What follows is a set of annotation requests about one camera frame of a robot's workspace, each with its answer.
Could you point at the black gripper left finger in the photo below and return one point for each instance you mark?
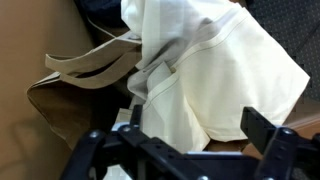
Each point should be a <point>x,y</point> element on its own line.
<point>140,153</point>

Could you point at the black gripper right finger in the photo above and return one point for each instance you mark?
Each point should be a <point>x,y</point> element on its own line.
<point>286,153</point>

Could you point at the white cloth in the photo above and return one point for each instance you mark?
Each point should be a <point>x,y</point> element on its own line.
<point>216,83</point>

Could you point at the brown printed paper bag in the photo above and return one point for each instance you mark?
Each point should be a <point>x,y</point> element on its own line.
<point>66,110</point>

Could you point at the dark navy cloth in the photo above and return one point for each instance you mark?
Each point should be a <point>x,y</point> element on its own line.
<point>100,10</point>

